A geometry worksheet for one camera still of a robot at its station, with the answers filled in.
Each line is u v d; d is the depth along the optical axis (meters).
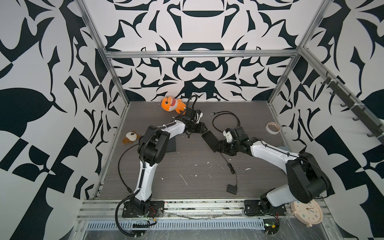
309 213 0.71
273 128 1.05
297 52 0.91
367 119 0.55
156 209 0.74
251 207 0.74
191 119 0.83
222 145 0.79
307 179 0.44
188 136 0.87
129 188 0.80
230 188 0.81
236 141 0.70
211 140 0.99
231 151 0.77
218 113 1.13
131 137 0.95
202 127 0.89
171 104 1.08
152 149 0.56
